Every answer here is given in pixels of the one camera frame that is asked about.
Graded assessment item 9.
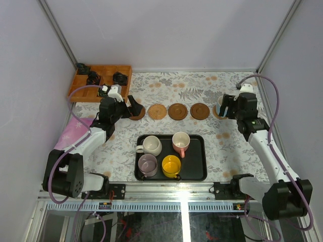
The dark wooden coaster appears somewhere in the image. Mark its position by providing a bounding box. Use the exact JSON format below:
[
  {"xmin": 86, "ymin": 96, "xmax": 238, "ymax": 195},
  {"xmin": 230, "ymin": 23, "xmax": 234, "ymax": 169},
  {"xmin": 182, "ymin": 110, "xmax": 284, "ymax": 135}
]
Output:
[
  {"xmin": 168, "ymin": 103, "xmax": 188, "ymax": 120},
  {"xmin": 190, "ymin": 103, "xmax": 210, "ymax": 120},
  {"xmin": 129, "ymin": 107, "xmax": 145, "ymax": 120}
]

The woven rattan coaster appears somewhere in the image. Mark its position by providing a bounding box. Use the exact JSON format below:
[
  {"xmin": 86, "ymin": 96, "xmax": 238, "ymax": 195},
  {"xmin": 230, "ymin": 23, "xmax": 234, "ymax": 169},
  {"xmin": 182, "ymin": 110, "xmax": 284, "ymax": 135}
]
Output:
[
  {"xmin": 148, "ymin": 104, "xmax": 167, "ymax": 120},
  {"xmin": 212, "ymin": 106, "xmax": 227, "ymax": 120}
]

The pink mug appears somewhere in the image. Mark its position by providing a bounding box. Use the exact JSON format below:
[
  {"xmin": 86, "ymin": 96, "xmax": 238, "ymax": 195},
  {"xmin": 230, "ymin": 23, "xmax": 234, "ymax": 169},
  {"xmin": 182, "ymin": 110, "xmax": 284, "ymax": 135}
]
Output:
[{"xmin": 172, "ymin": 132, "xmax": 190, "ymax": 158}]

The yellow enamel mug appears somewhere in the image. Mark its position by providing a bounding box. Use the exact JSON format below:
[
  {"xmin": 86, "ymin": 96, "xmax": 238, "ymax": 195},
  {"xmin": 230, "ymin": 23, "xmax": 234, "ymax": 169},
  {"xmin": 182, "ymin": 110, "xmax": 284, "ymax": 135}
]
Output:
[{"xmin": 161, "ymin": 155, "xmax": 182, "ymax": 178}]

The light blue mug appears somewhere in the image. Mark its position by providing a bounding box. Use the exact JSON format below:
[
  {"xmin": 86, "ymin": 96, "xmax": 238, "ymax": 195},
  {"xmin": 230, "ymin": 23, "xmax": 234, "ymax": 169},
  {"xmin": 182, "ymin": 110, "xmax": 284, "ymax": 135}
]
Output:
[{"xmin": 216, "ymin": 95, "xmax": 228, "ymax": 118}]

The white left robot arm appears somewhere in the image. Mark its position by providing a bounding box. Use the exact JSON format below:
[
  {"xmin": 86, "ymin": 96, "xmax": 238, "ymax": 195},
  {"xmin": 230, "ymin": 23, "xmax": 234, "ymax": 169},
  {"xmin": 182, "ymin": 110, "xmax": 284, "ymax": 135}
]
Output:
[{"xmin": 42, "ymin": 95, "xmax": 143, "ymax": 203}]

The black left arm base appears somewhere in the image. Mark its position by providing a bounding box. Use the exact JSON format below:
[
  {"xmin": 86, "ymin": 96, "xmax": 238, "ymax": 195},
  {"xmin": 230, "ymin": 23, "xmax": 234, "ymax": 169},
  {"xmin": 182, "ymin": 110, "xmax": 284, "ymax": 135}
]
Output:
[{"xmin": 88, "ymin": 184, "xmax": 126, "ymax": 201}]

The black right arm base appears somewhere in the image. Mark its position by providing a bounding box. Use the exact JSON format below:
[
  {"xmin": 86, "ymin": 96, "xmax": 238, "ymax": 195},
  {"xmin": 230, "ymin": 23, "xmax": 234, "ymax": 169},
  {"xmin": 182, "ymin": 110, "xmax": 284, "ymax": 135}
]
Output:
[{"xmin": 208, "ymin": 173, "xmax": 254, "ymax": 200}]

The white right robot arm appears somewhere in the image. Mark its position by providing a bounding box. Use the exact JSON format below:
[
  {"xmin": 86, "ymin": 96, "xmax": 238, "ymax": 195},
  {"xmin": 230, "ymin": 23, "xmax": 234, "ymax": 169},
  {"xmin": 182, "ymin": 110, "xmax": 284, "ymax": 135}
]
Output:
[{"xmin": 217, "ymin": 92, "xmax": 312, "ymax": 220}]

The black green rolled item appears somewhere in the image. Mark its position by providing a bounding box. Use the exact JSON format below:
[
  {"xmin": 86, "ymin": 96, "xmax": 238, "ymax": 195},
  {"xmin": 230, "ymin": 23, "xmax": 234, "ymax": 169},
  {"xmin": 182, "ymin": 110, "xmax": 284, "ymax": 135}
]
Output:
[{"xmin": 97, "ymin": 85, "xmax": 109, "ymax": 97}]

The black rolled item right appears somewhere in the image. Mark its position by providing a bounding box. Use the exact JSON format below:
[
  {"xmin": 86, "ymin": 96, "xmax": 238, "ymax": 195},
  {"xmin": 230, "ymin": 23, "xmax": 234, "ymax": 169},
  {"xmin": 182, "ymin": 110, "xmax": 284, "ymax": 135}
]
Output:
[{"xmin": 113, "ymin": 72, "xmax": 128, "ymax": 86}]

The wooden compartment tray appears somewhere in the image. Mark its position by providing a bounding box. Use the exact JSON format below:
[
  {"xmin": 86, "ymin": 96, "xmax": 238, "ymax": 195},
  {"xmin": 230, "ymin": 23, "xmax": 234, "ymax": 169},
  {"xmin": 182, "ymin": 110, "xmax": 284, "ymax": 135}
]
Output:
[{"xmin": 66, "ymin": 65, "xmax": 133, "ymax": 104}]

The cream white mug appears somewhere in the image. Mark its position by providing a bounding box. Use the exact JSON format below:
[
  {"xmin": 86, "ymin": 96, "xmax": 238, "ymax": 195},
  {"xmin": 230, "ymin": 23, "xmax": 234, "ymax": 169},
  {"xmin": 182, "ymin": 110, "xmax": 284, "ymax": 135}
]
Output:
[{"xmin": 135, "ymin": 136, "xmax": 162, "ymax": 156}]

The purple princess print cloth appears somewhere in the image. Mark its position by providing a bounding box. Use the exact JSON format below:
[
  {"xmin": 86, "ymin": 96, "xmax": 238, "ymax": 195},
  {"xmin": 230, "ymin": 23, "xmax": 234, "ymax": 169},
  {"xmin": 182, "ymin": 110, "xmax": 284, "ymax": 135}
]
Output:
[{"xmin": 54, "ymin": 117, "xmax": 88, "ymax": 150}]

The black rolled item corner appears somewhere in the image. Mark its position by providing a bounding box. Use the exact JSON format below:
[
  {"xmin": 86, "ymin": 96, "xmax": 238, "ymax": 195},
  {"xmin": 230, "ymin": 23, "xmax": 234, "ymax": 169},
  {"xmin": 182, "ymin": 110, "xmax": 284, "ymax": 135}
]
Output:
[{"xmin": 76, "ymin": 63, "xmax": 88, "ymax": 72}]

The lilac purple mug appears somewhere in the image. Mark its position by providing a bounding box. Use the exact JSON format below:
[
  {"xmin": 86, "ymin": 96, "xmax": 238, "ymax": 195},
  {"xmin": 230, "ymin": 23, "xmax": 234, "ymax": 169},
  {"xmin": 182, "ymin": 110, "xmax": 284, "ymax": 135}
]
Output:
[{"xmin": 138, "ymin": 154, "xmax": 158, "ymax": 178}]

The black serving tray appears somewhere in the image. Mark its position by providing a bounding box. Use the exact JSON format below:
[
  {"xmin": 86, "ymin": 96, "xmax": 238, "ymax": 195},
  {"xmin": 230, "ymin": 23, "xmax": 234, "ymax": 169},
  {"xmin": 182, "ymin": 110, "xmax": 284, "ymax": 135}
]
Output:
[{"xmin": 134, "ymin": 134, "xmax": 207, "ymax": 182}]

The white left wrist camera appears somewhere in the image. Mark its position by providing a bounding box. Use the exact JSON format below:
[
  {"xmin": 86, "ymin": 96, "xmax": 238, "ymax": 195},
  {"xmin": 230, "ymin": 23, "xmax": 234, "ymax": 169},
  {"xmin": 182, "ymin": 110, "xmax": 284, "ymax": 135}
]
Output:
[{"xmin": 102, "ymin": 84, "xmax": 124, "ymax": 102}]

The right aluminium frame post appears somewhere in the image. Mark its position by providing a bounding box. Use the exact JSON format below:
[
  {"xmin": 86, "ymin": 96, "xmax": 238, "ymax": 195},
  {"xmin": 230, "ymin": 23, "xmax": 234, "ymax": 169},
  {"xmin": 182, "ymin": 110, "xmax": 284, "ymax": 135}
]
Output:
[{"xmin": 256, "ymin": 0, "xmax": 303, "ymax": 73}]

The aluminium frame post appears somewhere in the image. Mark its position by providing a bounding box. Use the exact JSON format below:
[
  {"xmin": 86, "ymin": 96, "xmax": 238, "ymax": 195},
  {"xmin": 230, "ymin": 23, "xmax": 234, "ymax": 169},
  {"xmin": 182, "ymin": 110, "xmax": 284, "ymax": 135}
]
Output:
[
  {"xmin": 256, "ymin": 0, "xmax": 303, "ymax": 73},
  {"xmin": 37, "ymin": 0, "xmax": 77, "ymax": 69}
]

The left aluminium frame post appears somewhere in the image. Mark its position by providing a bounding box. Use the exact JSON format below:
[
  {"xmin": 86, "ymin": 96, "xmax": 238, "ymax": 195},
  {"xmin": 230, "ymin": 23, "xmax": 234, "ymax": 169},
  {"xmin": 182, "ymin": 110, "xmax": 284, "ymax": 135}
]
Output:
[{"xmin": 37, "ymin": 0, "xmax": 77, "ymax": 69}]

